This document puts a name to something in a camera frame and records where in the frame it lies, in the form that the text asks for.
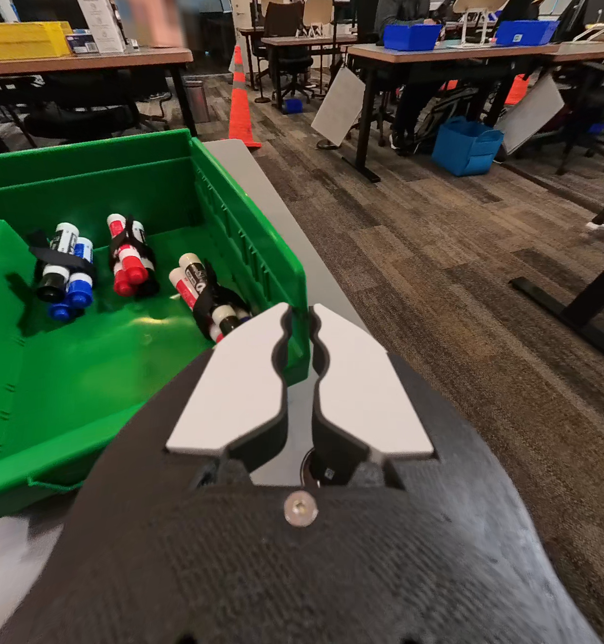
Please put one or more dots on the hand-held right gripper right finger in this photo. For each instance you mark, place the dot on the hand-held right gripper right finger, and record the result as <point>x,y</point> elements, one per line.
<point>367,397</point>

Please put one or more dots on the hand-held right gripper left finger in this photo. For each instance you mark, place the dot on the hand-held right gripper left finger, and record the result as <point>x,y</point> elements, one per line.
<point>231,397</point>

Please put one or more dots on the green plastic bin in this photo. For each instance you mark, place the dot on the green plastic bin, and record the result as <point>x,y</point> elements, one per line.
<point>106,362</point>

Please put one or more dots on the black dry erase marker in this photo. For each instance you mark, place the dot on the black dry erase marker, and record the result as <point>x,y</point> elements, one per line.
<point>65,236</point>
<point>191,261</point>
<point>140,232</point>

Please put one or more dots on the black table leg base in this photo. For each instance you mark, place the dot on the black table leg base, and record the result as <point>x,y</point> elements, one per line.
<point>573,312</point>

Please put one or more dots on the blue fabric basket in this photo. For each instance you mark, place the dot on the blue fabric basket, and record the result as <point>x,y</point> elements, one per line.
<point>465,146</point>

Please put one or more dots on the orange striped traffic cone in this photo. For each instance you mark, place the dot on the orange striped traffic cone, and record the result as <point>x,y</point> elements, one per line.
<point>240,110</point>

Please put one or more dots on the white board panel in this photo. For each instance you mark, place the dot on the white board panel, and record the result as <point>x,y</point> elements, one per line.
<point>338,108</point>
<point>531,115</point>

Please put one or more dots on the black backpack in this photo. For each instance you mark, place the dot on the black backpack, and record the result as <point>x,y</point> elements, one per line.
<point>445,115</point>

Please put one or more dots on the metal trash can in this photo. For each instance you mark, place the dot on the metal trash can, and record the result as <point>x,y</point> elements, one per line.
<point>197,103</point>

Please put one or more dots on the small blue box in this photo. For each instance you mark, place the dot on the small blue box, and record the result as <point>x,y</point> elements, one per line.
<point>293,105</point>

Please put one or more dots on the black office chair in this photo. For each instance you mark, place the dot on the black office chair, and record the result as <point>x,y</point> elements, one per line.
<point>81,120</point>
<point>294,65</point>

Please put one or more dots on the brown wooden table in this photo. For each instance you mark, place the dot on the brown wooden table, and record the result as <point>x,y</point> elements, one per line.
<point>307,41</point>
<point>432,53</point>
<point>81,61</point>

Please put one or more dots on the blue plastic bin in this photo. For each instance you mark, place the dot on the blue plastic bin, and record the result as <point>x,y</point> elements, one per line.
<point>526,32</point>
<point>412,36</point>

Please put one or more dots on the white sign card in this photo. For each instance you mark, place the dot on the white sign card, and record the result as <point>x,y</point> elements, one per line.
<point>103,27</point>

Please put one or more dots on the yellow plastic bin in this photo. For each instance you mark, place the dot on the yellow plastic bin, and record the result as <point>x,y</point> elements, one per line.
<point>25,40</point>

